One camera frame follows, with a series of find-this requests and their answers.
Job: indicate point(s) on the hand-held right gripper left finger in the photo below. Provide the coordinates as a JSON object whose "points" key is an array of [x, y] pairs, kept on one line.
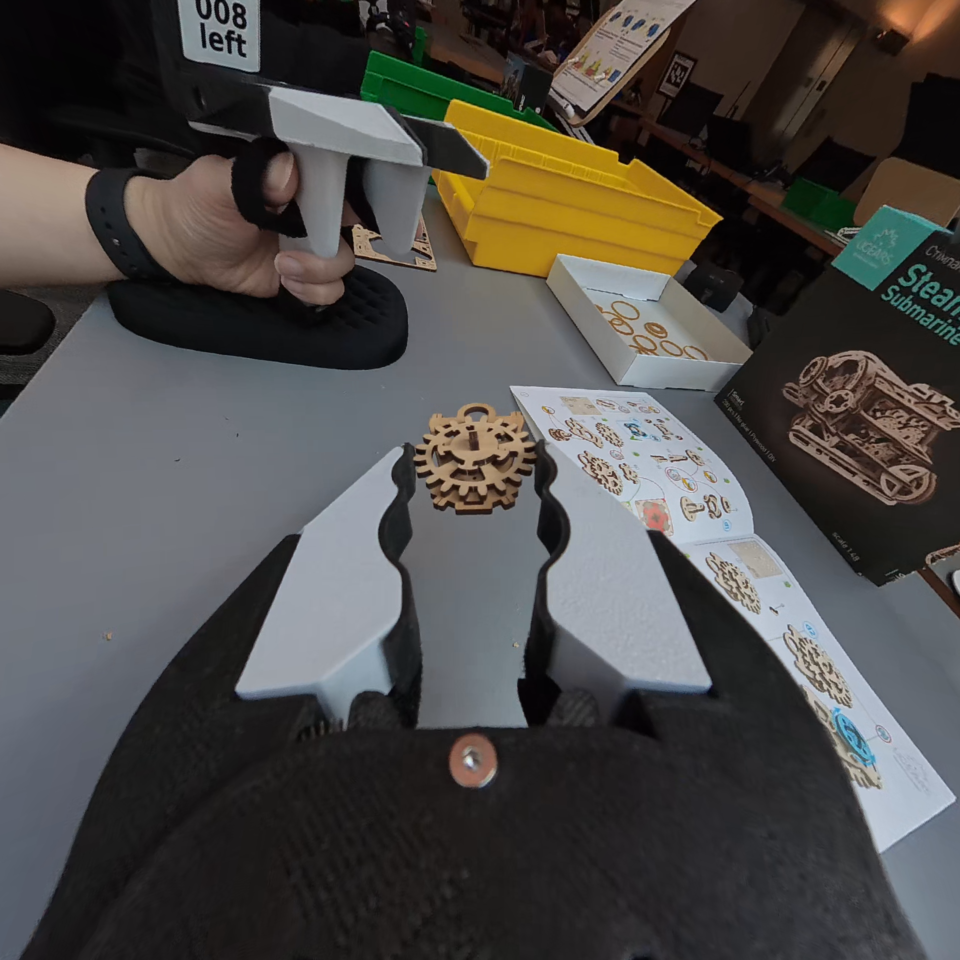
{"points": [[322, 600]]}

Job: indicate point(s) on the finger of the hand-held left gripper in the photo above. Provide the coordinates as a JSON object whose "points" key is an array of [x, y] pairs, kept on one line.
{"points": [[337, 124], [450, 150]]}

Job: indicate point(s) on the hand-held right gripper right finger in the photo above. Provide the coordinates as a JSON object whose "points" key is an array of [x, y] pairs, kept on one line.
{"points": [[615, 600]]}

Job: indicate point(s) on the wooden gear assembly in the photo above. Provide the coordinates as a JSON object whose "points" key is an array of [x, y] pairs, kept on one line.
{"points": [[472, 465]]}

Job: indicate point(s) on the person's left forearm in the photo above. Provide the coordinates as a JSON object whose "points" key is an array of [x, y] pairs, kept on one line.
{"points": [[37, 217]]}

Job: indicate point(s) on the grey desk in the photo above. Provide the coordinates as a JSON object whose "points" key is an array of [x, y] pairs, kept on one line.
{"points": [[187, 487]]}

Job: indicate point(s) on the person's left hand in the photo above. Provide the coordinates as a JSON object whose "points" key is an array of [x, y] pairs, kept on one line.
{"points": [[195, 225]]}

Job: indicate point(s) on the green plastic bin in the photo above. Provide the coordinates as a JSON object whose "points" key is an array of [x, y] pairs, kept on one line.
{"points": [[405, 86], [817, 202]]}

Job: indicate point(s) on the small black carton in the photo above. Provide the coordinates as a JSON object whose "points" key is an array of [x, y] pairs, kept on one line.
{"points": [[525, 82]]}

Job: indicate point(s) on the laser-cut plywood sheet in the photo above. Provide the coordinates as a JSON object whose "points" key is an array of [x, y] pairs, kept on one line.
{"points": [[420, 255]]}

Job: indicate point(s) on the yellow plastic bin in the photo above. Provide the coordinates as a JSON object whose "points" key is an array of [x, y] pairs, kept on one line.
{"points": [[570, 217]]}

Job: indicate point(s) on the printed instruction booklet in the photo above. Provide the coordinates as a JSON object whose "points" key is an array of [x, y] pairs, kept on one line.
{"points": [[675, 465]]}

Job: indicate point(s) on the black wristband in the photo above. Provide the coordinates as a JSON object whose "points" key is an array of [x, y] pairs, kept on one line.
{"points": [[109, 225]]}

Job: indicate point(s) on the wooden board with instruction sheet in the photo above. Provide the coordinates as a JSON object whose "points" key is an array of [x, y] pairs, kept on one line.
{"points": [[615, 52]]}

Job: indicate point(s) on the black wrist rest pad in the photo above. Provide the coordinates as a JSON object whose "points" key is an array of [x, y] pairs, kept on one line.
{"points": [[225, 330]]}

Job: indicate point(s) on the white cardboard tray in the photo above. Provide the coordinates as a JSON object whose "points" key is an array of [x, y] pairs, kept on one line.
{"points": [[675, 367]]}

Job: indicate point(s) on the printed marker tag sign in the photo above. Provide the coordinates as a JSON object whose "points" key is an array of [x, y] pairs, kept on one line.
{"points": [[679, 75]]}

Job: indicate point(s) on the group of wooden rings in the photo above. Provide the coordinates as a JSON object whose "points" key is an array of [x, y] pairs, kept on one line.
{"points": [[651, 330]]}

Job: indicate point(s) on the small black device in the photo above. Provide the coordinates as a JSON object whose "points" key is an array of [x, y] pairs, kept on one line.
{"points": [[712, 289]]}

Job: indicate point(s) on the black puzzle box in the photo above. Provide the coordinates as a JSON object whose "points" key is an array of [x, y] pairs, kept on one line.
{"points": [[825, 337]]}

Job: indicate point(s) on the plywood chair back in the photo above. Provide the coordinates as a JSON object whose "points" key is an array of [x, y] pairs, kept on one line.
{"points": [[907, 187]]}

